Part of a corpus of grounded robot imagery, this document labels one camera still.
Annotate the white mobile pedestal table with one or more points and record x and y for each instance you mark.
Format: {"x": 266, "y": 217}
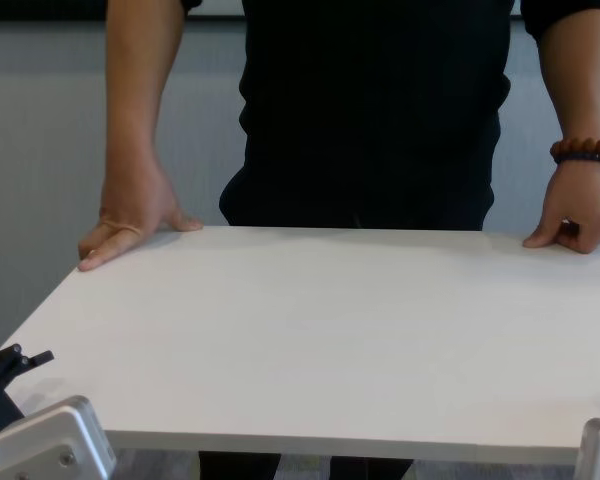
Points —
{"x": 305, "y": 340}

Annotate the person's right forearm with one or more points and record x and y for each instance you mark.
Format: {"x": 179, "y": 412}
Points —
{"x": 140, "y": 90}

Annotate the person's left forearm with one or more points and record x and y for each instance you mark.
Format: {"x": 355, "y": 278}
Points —
{"x": 580, "y": 85}

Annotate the person's right hand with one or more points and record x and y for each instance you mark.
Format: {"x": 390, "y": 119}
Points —
{"x": 135, "y": 210}

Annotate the person's left hand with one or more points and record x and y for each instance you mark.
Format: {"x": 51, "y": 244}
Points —
{"x": 585, "y": 200}

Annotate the black short-sleeved shirt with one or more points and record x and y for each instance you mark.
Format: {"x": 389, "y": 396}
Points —
{"x": 370, "y": 90}

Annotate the black wall rail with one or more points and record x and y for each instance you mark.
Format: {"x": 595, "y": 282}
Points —
{"x": 30, "y": 9}

